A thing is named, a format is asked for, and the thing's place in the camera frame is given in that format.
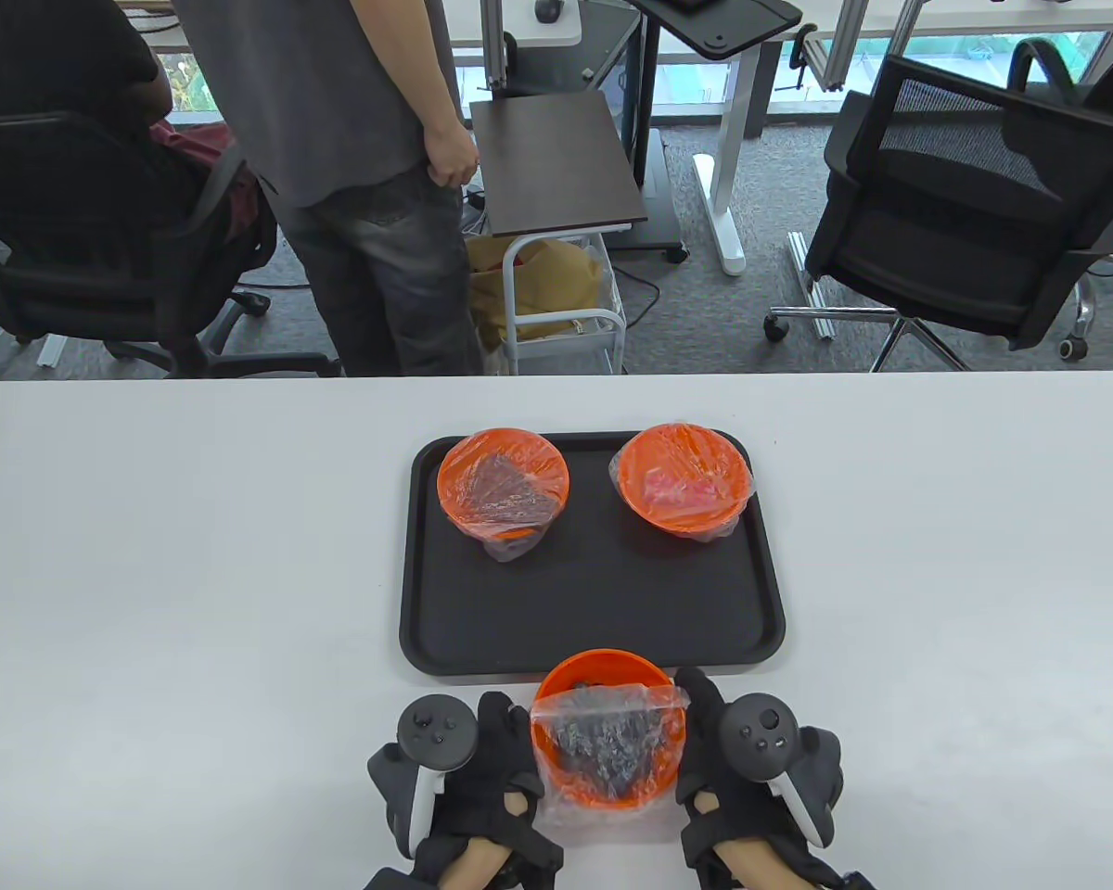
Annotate brown paper bag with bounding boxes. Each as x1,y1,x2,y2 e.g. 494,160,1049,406
468,236,606,351

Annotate person's left hand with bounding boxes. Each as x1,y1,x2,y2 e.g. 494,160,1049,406
366,691,562,890

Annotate black mesh office chair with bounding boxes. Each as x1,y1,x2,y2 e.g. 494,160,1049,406
765,37,1113,372

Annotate person's left forearm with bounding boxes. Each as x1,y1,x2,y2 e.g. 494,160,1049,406
441,839,511,890

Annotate pile of blueberries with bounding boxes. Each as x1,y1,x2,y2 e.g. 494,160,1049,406
556,684,661,798

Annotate person's right hand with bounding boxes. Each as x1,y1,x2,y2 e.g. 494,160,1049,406
672,667,845,890

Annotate brown meat slab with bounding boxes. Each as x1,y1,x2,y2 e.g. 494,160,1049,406
464,454,557,522

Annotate grey hand controller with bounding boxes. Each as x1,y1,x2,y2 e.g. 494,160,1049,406
716,693,843,849
368,693,480,858

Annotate aluminium post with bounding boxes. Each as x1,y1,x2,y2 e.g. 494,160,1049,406
479,0,511,92

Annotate white desk leg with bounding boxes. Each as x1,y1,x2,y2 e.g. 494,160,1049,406
691,42,761,276

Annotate orange bowl holding blueberries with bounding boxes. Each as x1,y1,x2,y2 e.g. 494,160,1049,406
531,649,689,810

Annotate orange bowl of pink food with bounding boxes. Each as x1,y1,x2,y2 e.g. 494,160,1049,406
609,422,755,544

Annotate orange bowl of brown meat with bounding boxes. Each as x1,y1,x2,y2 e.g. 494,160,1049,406
436,426,573,564

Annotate white cart frame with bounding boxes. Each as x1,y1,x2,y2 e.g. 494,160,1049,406
496,232,627,376

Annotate orange bowl holding pink meat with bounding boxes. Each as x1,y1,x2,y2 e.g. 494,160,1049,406
617,425,750,539

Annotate pink meat pieces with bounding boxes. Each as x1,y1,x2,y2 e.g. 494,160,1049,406
643,464,738,515

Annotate white desk top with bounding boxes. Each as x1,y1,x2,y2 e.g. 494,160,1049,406
443,0,583,49

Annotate aluminium frame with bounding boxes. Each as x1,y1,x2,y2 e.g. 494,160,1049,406
798,0,919,92

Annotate black plastic tray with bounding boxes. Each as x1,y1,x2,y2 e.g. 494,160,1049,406
399,431,787,678

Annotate dark brown cart top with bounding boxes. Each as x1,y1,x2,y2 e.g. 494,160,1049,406
470,90,648,239

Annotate person's right forearm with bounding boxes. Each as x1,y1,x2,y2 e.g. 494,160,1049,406
714,834,803,890

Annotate aluminium bar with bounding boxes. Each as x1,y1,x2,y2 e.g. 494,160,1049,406
788,232,836,339

